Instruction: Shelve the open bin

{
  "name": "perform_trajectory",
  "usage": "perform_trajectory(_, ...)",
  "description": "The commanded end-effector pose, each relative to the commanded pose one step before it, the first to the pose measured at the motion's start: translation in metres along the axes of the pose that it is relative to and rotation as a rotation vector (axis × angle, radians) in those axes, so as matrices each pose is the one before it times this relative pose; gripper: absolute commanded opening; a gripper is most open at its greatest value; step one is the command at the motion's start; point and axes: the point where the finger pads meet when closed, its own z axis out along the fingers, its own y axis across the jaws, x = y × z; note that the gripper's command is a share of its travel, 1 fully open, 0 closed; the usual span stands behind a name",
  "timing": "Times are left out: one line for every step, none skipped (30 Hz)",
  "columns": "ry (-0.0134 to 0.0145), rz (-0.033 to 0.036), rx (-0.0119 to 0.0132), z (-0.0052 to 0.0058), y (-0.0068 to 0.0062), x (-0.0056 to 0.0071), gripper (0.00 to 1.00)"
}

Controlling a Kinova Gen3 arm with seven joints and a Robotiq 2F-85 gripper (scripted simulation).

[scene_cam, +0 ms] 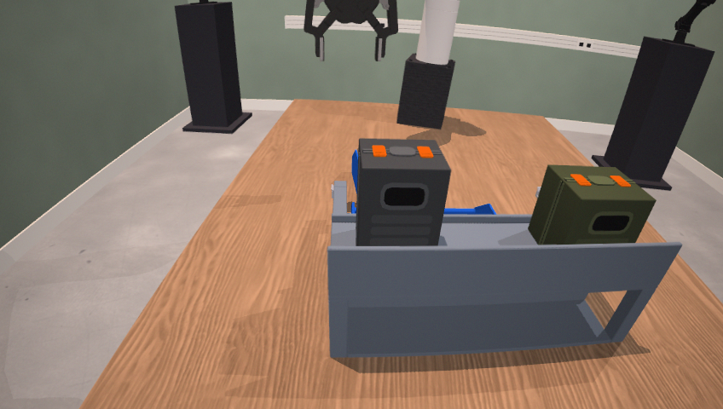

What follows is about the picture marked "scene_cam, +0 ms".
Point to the olive green case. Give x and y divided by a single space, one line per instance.
580 205

